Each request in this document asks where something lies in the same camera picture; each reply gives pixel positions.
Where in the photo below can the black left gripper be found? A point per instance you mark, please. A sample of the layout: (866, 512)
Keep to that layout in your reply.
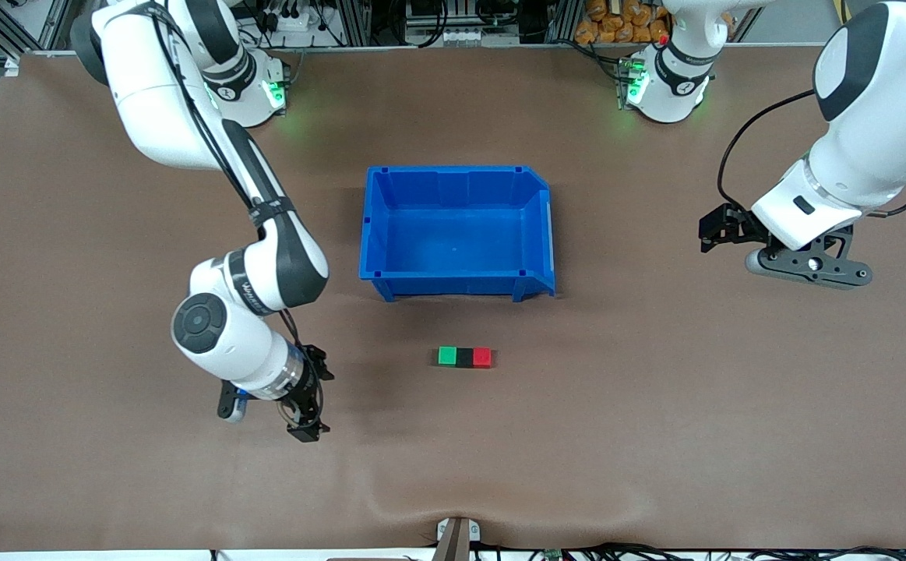
(735, 222)

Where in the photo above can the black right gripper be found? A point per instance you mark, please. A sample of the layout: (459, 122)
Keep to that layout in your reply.
(310, 387)

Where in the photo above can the green cube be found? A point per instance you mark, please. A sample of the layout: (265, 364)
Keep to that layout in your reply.
(447, 356)

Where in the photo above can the red cube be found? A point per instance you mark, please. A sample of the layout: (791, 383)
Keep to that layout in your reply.
(482, 357)

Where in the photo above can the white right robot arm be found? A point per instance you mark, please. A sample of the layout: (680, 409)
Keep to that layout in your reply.
(188, 117)

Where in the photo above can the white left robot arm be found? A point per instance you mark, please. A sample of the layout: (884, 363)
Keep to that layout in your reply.
(873, 117)

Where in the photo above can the black cube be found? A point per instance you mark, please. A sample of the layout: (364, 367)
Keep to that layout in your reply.
(464, 358)

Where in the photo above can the blue plastic storage bin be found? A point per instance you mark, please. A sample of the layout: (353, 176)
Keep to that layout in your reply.
(456, 241)

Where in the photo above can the orange snack bags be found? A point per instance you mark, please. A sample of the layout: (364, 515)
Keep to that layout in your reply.
(624, 19)

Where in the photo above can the white power strip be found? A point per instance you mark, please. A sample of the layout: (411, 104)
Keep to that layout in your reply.
(289, 19)

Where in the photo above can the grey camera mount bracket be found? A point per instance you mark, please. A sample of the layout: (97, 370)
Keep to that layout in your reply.
(456, 534)

